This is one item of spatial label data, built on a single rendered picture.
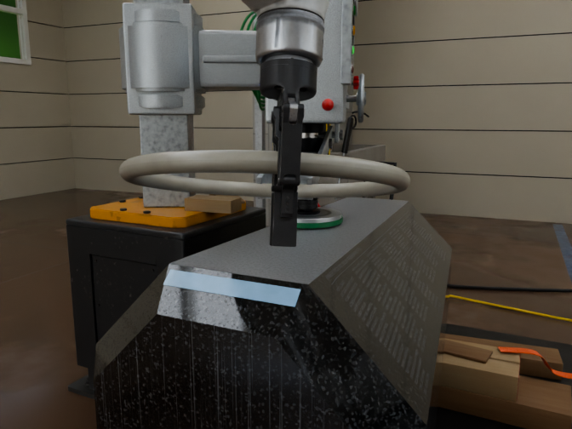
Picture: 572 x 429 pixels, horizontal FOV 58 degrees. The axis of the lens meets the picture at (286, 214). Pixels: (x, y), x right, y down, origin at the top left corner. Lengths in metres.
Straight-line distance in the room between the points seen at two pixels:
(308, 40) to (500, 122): 5.68
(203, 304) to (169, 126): 1.17
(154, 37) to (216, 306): 1.26
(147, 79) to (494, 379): 1.71
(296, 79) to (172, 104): 1.43
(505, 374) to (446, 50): 4.74
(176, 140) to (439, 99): 4.61
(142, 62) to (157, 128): 0.26
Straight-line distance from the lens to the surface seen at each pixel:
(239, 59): 2.11
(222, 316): 1.05
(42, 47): 8.84
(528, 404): 2.20
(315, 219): 1.48
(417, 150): 6.41
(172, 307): 1.11
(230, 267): 1.12
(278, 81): 0.67
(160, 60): 2.06
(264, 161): 0.67
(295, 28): 0.68
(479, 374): 2.17
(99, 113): 8.66
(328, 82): 1.45
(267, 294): 1.03
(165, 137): 2.13
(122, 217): 2.10
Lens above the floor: 1.14
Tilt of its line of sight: 11 degrees down
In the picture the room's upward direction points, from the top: straight up
